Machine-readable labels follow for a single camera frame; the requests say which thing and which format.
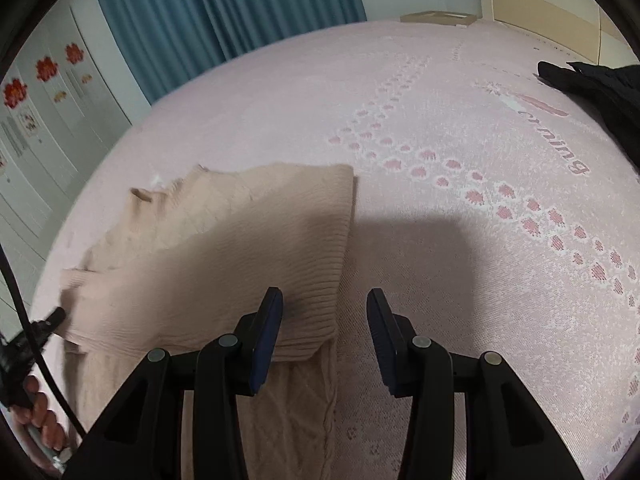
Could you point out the white wardrobe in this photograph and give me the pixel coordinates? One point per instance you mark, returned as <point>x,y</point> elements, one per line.
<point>45,150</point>

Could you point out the cardboard box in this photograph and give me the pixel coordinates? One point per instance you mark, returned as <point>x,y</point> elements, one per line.
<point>437,17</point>

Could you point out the red flower sticker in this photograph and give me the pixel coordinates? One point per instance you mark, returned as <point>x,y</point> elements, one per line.
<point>46,69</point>
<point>15,92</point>

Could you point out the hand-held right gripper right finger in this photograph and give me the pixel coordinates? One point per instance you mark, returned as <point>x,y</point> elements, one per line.
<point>382,340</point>

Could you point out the black garment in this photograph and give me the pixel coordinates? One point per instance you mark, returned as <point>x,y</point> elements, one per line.
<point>607,90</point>

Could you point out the blue curtain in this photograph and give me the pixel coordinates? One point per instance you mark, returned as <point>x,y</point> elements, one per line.
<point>215,15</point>

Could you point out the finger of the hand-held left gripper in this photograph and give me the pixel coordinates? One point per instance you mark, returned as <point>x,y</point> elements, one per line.
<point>50,322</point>

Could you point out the person's left hand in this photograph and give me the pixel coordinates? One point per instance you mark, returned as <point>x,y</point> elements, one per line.
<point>45,417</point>

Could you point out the pink paw-print bedspread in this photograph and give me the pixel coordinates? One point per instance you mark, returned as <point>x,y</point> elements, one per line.
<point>400,125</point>

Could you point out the beige wooden cabinet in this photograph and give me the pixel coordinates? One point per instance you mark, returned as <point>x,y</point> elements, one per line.
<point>545,5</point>

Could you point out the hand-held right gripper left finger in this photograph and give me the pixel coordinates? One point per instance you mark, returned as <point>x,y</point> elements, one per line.
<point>267,332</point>

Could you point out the beige knitted sweater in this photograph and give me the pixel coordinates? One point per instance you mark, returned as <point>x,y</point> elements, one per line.
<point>215,250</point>

